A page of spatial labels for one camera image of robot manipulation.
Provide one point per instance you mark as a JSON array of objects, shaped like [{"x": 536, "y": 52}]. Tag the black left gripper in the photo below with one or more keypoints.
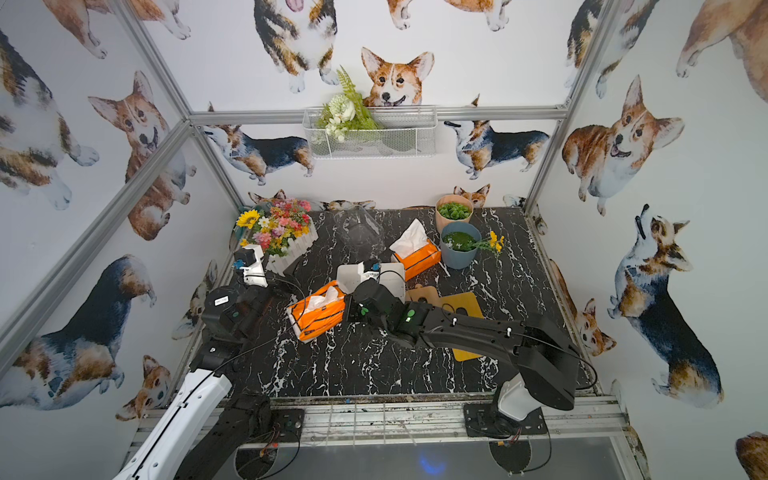
[{"x": 279, "y": 284}]

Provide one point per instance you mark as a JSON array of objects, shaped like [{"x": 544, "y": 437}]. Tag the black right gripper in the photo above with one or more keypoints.
[{"x": 365, "y": 274}]

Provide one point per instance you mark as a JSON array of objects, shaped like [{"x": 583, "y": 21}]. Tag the orange tissue pack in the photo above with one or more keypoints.
[
  {"x": 314, "y": 315},
  {"x": 415, "y": 251}
]

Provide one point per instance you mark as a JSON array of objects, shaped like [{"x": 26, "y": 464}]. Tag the yellow bamboo box lid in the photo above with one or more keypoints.
[{"x": 466, "y": 304}]

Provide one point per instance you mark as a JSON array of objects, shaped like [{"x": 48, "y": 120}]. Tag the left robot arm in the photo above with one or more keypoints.
[{"x": 173, "y": 450}]

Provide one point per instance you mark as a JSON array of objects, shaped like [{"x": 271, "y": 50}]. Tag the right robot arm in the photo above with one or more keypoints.
[{"x": 545, "y": 358}]

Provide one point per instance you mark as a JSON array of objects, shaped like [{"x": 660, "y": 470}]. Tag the orange tissue pack by pots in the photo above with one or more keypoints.
[{"x": 415, "y": 251}]

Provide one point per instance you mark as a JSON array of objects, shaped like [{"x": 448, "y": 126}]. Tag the clear plastic box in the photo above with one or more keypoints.
[{"x": 360, "y": 233}]

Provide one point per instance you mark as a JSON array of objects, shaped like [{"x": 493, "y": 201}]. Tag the light wooden lid board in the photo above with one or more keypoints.
[{"x": 424, "y": 294}]

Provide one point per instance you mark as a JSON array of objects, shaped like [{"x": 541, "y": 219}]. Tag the colourful flowers white fence planter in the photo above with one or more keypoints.
[{"x": 282, "y": 228}]

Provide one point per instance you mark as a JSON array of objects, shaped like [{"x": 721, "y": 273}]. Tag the blue-grey flower pot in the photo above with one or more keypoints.
[{"x": 458, "y": 244}]

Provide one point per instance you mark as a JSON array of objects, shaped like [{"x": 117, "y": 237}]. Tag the peach succulent pot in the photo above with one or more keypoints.
[{"x": 452, "y": 209}]

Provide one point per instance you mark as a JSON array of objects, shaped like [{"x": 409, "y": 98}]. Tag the yellow artificial flower sprig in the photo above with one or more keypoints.
[{"x": 494, "y": 243}]

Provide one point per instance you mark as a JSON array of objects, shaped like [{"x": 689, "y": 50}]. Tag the white green artificial bouquet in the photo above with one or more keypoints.
[{"x": 345, "y": 116}]

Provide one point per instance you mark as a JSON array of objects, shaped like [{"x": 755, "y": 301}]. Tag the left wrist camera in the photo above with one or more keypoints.
[{"x": 248, "y": 265}]

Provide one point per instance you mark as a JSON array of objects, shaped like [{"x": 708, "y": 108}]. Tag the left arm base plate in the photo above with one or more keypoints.
[{"x": 280, "y": 425}]

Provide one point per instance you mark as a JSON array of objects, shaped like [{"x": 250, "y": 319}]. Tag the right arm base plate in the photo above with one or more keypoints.
[{"x": 482, "y": 420}]

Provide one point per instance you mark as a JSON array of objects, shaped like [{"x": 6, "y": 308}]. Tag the white wire wall basket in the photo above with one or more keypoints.
[{"x": 403, "y": 132}]

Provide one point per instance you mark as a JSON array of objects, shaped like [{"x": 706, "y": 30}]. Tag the aluminium frame post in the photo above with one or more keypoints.
[{"x": 604, "y": 31}]

